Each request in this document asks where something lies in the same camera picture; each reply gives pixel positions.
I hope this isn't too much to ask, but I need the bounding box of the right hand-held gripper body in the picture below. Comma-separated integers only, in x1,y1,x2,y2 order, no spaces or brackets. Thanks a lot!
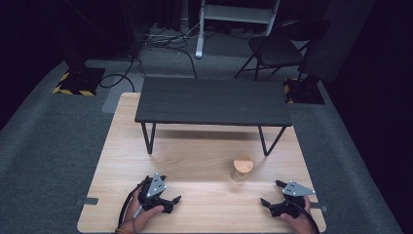
268,180,317,219

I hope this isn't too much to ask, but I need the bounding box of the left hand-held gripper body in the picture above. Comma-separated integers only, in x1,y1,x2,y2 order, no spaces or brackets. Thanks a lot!
137,173,175,215

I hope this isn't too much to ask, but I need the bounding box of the person's right hand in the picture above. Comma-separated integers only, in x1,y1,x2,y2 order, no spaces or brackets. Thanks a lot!
280,204,318,234

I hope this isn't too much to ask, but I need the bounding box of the person's left hand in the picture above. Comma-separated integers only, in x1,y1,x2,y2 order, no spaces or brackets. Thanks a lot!
120,194,166,234

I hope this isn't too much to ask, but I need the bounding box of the grey table edge clamp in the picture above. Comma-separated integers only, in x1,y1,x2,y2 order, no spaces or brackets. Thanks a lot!
75,197,99,207
309,201,329,213

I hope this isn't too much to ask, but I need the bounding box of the glass jar with wooden lid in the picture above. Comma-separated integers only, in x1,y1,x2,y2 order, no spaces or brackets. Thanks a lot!
230,155,254,183

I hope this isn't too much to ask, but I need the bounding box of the black shelf with metal legs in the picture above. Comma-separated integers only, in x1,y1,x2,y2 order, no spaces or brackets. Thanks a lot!
133,76,294,157

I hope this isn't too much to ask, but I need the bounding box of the black folding chair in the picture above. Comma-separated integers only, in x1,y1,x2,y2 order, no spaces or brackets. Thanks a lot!
233,19,331,83

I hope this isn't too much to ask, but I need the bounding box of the white metal stand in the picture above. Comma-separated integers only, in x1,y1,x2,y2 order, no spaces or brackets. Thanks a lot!
194,0,282,59

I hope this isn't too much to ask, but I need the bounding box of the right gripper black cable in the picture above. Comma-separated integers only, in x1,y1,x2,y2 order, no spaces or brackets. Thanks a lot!
285,198,321,234

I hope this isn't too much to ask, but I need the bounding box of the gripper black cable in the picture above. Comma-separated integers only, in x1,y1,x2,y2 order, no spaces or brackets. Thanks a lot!
117,181,148,229
285,198,321,234

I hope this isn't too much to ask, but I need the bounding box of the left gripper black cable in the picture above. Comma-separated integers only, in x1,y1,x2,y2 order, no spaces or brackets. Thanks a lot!
117,181,148,229

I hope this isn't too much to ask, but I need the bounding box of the black yellow striped base plate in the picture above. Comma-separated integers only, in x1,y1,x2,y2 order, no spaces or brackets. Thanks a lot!
52,65,107,98
282,75,326,105

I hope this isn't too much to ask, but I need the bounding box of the black floor cable loop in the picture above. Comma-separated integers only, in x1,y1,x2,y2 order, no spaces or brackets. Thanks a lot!
98,54,136,94

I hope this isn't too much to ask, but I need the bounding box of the long black floor cable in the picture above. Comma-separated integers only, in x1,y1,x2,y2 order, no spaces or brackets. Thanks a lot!
142,41,199,79

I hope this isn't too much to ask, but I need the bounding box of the bundle of floor cables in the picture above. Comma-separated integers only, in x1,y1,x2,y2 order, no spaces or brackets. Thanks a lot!
141,20,203,50

